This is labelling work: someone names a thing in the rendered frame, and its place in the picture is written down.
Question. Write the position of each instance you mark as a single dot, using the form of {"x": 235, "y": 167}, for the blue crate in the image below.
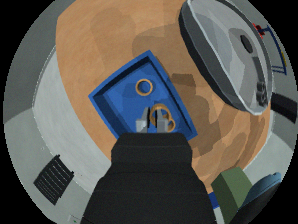
{"x": 119, "y": 105}

